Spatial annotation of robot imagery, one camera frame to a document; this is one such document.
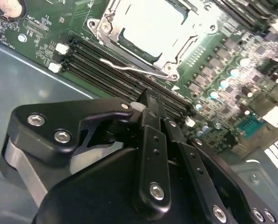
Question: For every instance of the silver CPU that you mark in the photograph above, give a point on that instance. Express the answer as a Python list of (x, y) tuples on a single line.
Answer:
[(148, 30)]

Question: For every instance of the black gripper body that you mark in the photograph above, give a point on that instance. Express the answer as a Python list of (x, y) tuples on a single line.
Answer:
[(94, 193)]

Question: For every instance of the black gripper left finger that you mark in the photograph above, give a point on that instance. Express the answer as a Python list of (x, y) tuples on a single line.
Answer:
[(47, 121)]

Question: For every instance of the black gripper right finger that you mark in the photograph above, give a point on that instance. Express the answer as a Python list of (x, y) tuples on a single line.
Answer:
[(194, 161)]

